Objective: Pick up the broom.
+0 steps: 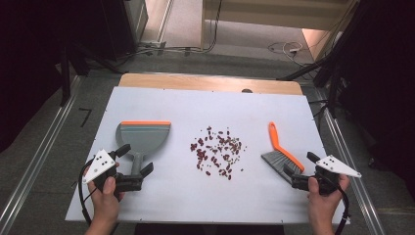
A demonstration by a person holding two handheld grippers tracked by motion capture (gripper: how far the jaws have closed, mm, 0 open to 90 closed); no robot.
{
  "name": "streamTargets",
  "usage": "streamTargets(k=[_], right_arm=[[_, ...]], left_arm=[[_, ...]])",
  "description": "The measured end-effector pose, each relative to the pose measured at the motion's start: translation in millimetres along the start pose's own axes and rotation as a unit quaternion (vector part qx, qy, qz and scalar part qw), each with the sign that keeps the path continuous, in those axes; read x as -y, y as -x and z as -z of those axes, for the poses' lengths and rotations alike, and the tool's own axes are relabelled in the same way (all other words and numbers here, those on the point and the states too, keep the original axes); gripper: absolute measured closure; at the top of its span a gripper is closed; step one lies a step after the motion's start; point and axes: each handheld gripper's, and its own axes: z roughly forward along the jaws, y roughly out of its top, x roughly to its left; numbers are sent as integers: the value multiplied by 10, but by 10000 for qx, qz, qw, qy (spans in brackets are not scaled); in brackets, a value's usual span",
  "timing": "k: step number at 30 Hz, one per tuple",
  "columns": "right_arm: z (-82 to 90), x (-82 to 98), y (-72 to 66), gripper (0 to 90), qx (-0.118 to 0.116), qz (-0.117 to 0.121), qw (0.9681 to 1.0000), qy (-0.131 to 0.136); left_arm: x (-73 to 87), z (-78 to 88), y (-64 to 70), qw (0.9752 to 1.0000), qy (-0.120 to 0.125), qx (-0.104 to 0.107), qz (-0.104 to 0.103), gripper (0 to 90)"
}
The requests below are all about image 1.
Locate black metal stand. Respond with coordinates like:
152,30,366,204
58,40,126,108
277,0,373,119

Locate person's right hand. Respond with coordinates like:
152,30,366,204
307,173,350,225

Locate orange and grey hand brush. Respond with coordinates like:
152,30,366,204
260,121,306,184

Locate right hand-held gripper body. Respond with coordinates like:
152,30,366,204
291,155,362,197

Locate wooden table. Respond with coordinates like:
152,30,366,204
117,72,304,96

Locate pile of red beans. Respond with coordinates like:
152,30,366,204
190,125,248,181

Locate black cables on floor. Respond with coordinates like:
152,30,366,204
128,0,224,58

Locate white cable on floor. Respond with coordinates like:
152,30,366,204
267,40,306,67

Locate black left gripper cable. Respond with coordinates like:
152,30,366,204
77,158,96,227

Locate aluminium floor rail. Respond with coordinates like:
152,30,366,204
0,75,84,235
311,87,388,235

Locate grey dustpan with orange lip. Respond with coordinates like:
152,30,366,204
115,120,172,178

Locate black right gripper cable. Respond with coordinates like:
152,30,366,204
326,175,351,235

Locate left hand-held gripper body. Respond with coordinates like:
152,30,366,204
81,149,144,194

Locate light wooden cabinet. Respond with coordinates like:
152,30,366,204
201,0,360,50

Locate person's left hand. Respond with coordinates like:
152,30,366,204
86,175,125,227

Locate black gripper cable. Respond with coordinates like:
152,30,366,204
77,158,96,227
326,175,351,235

